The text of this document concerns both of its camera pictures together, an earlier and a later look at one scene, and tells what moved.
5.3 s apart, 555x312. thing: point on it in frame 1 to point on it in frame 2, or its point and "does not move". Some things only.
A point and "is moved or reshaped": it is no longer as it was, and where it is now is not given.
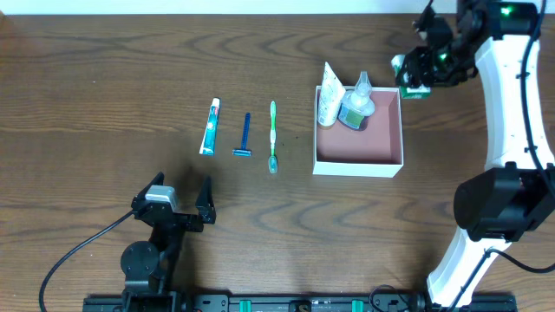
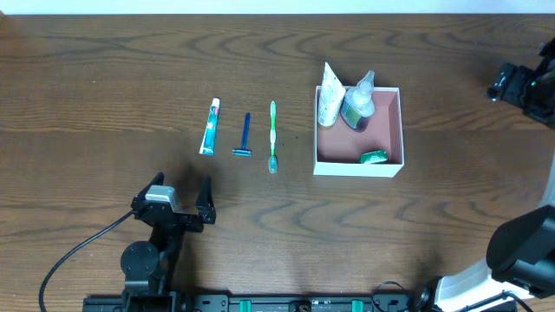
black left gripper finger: (205, 202) does not move
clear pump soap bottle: (358, 103) is moved or reshaped
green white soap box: (407, 93) to (374, 157)
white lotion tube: (331, 96) does not move
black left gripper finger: (157, 180) does not move
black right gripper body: (416, 66) to (508, 85)
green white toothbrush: (272, 160) does not move
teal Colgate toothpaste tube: (208, 144) does not move
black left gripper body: (181, 219) does not move
